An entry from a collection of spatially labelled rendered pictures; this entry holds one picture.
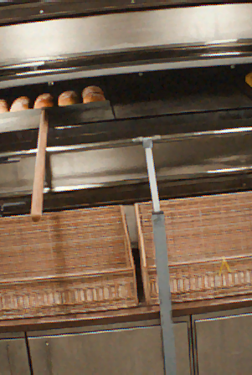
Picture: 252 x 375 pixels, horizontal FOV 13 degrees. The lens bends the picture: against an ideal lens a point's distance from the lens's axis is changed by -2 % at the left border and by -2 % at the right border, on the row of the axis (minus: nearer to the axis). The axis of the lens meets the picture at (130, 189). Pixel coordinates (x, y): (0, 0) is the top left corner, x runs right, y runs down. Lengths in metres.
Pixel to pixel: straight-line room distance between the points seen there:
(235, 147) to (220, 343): 0.84
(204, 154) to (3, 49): 0.90
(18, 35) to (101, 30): 0.33
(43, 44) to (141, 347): 1.23
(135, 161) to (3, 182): 0.52
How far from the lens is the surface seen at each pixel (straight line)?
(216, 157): 4.41
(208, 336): 4.04
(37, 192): 3.20
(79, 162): 4.39
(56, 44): 4.30
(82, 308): 4.02
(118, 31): 4.31
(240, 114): 4.40
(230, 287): 4.04
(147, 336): 4.01
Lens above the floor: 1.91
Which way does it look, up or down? 13 degrees down
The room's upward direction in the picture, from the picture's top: 6 degrees counter-clockwise
